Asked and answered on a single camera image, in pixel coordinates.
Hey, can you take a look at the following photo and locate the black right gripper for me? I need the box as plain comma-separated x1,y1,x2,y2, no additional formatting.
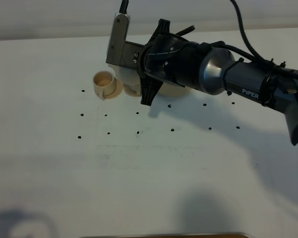
138,19,212,106

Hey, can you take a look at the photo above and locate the beige teapot with lid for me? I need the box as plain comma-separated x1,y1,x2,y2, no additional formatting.
108,64,141,97

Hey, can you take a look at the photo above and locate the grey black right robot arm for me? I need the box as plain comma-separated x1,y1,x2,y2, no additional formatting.
137,20,298,145

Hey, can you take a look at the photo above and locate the round beige teapot saucer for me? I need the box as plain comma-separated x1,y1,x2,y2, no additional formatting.
158,83,191,98

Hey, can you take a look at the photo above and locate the beige teacup centre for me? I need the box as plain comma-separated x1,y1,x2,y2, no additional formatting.
124,84,141,97

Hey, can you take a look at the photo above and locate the beige teacup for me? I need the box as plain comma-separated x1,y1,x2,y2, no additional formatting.
124,84,141,97
93,71,120,100

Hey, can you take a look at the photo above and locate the beige saucer under centre cup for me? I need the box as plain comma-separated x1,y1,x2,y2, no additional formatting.
123,85,149,98

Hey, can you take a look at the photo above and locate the beige saucer under cup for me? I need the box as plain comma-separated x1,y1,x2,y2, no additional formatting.
94,77,122,100
123,85,149,98

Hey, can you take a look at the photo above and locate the beige saucer under left cup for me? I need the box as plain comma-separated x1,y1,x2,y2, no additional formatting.
94,77,122,100

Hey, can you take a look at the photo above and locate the beige teacup left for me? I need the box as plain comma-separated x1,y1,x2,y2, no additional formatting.
93,71,120,100

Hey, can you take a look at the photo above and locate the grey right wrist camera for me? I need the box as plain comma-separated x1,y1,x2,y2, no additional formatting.
106,13,144,70

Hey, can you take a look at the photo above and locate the black right camera cable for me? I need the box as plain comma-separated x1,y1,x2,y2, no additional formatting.
118,0,298,82

